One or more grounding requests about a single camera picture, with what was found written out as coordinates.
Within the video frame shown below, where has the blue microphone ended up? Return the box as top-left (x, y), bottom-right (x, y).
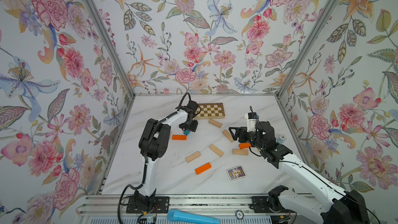
top-left (167, 209), bottom-right (220, 224)

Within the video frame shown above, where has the wooden chessboard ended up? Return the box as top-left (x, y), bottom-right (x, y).
top-left (195, 103), bottom-right (226, 119)

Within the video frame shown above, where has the aluminium front rail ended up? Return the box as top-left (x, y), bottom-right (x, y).
top-left (75, 194), bottom-right (343, 217)

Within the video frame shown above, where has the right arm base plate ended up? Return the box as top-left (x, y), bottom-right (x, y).
top-left (249, 196), bottom-right (294, 214)

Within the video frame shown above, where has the natural block centre right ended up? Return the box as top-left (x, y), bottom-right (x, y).
top-left (222, 130), bottom-right (234, 142)

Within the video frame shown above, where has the playing card box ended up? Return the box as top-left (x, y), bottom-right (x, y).
top-left (227, 166), bottom-right (246, 181)

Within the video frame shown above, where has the natural block below chessboard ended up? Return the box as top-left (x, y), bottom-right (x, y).
top-left (208, 119), bottom-right (222, 128)

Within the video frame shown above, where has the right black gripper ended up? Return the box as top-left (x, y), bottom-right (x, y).
top-left (229, 126), bottom-right (266, 153)

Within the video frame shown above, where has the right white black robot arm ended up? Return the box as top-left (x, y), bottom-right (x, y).
top-left (229, 120), bottom-right (370, 224)

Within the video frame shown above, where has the natural block lower left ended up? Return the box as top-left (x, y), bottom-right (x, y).
top-left (186, 151), bottom-right (201, 163)

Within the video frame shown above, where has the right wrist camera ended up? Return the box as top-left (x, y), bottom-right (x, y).
top-left (245, 112), bottom-right (258, 132)

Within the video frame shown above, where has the small blue white cup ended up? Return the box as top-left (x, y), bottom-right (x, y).
top-left (276, 134), bottom-right (287, 144)

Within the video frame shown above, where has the orange block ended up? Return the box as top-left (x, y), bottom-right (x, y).
top-left (195, 162), bottom-right (211, 175)
top-left (172, 135), bottom-right (187, 141)
top-left (239, 143), bottom-right (251, 149)

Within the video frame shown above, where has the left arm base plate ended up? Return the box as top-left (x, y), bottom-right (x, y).
top-left (126, 196), bottom-right (170, 214)

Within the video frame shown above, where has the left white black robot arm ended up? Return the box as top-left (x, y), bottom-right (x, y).
top-left (126, 100), bottom-right (200, 209)

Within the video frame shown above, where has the orange block front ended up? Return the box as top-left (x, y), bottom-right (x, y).
top-left (195, 162), bottom-right (211, 175)

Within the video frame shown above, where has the natural block lower right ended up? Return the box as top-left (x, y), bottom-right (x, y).
top-left (232, 149), bottom-right (249, 156)

